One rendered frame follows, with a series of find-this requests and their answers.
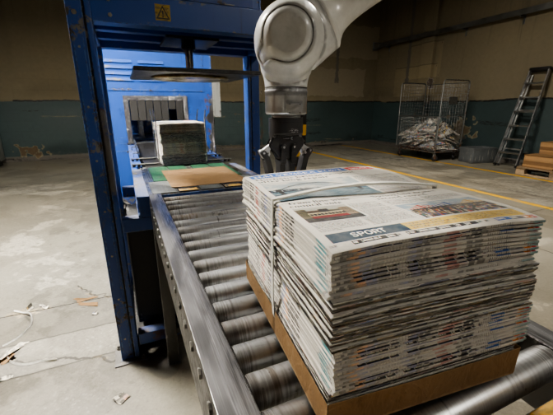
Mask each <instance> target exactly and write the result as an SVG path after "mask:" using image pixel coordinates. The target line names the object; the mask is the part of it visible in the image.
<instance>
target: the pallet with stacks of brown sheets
mask: <svg viewBox="0 0 553 415"><path fill-rule="evenodd" d="M524 156H525V157H524V160H523V165H522V166H517V167H516V171H515V174H516V175H526V176H530V177H535V178H540V179H545V180H553V141H550V142H541V145H540V151H539V153H533V154H524ZM532 171H544V172H550V173H549V177H544V176H539V175H530V174H527V173H531V172H532Z"/></svg>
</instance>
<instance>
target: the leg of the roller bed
mask: <svg viewBox="0 0 553 415"><path fill-rule="evenodd" d="M153 231H154V228H153ZM154 239H155V247H156V260H157V268H158V275H159V282H160V296H161V304H162V310H163V318H164V326H165V339H166V346H167V354H168V358H167V361H168V366H172V365H175V364H178V363H180V362H181V360H180V356H179V344H178V335H177V327H176V318H175V310H174V302H173V299H172V296H171V293H170V287H169V284H168V281H167V277H166V274H165V269H164V265H163V262H162V258H161V256H160V250H159V246H158V244H157V240H156V234H155V231H154Z"/></svg>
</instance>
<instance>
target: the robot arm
mask: <svg viewBox="0 0 553 415"><path fill-rule="evenodd" d="M380 1H382V0H276V1H275V2H273V3H272V4H270V5H269V6H268V7H267V8H266V9H265V10H264V12H263V13H262V15H261V16H260V17H259V19H258V23H257V25H256V28H255V32H254V49H255V54H256V56H257V59H258V62H259V64H260V67H261V72H262V75H263V78H264V82H265V112H266V114H271V115H272V117H271V118H268V126H269V139H268V141H267V145H266V146H265V147H264V148H263V149H259V150H258V154H259V156H260V157H261V159H262V161H263V167H264V170H265V174H271V173H274V171H273V168H272V162H271V159H270V157H269V156H270V155H271V153H270V151H271V152H272V154H273V155H274V157H275V162H276V173H280V172H285V164H286V172H290V171H299V170H306V166H307V163H308V159H309V156H310V155H311V153H312V151H313V149H312V148H311V147H307V146H305V145H304V140H303V138H302V133H303V118H301V117H300V115H301V114H306V111H307V93H308V91H307V85H308V80H309V75H310V73H311V71H312V70H314V69H315V68H316V67H317V66H318V65H319V64H321V63H322V62H323V61H324V60H325V59H326V58H327V57H329V56H330V55H331V54H332V53H333V52H334V51H335V50H337V49H338V48H339V47H340V45H341V39H342V35H343V33H344V31H345V29H346V28H347V27H348V26H349V25H350V24H351V23H352V22H353V21H354V20H355V19H356V18H357V17H358V16H360V15H361V14H363V13H364V12H366V11H367V10H368V9H370V8H371V7H372V6H374V5H375V4H377V3H378V2H380ZM299 152H300V156H299V160H298V164H297V167H296V170H295V163H296V156H297V154H298V153H299Z"/></svg>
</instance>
